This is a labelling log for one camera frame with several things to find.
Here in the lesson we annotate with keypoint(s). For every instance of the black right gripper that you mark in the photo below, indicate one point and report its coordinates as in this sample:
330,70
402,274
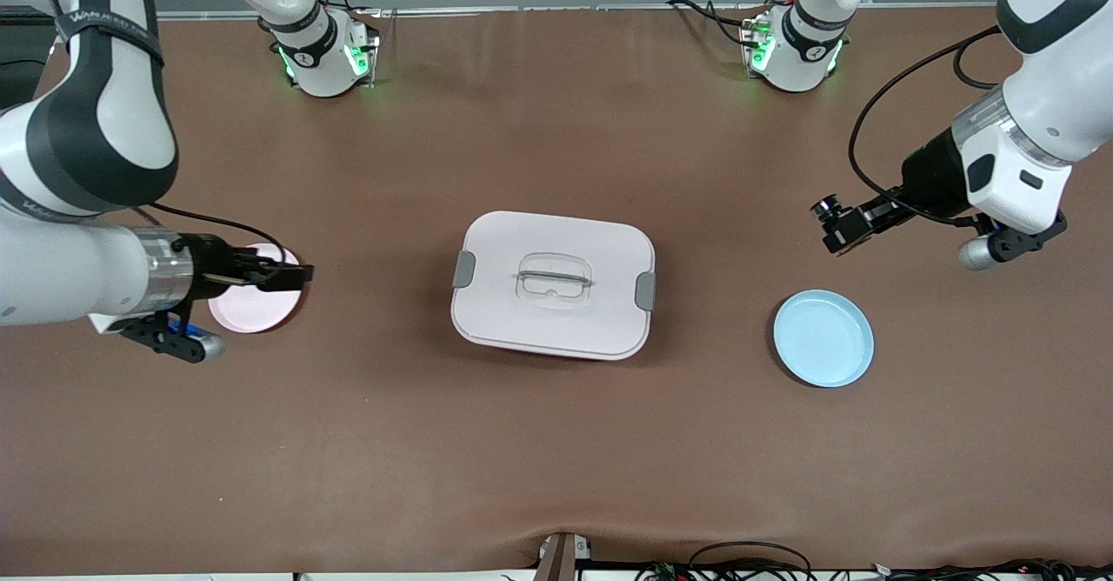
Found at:
205,266

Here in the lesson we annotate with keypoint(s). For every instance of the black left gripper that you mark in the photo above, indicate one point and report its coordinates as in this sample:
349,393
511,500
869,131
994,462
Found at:
929,177

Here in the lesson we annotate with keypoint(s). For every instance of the orange and black switch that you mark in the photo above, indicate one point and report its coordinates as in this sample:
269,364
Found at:
824,210

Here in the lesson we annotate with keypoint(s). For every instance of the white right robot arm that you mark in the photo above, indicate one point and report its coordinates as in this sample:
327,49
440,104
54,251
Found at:
87,129

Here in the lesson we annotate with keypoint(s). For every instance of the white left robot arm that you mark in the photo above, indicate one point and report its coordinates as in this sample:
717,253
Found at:
1052,94

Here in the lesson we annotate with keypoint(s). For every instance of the white lidded storage box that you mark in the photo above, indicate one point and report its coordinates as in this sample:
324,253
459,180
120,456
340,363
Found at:
556,320

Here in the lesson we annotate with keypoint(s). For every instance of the pink round plate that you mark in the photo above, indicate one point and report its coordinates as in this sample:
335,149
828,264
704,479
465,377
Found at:
252,311

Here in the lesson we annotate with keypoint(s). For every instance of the light blue round plate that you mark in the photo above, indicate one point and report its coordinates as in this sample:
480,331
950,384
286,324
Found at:
823,342

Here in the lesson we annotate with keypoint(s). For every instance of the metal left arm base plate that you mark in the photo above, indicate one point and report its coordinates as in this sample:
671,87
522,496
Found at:
746,37

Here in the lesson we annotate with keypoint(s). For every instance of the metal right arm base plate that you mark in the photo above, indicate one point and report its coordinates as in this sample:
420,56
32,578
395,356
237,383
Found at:
372,33

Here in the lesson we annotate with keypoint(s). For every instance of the metal table edge rail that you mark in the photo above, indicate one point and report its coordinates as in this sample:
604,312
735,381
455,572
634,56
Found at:
565,9

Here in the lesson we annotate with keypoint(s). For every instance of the metal post bracket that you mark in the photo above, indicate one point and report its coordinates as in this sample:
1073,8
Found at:
556,564

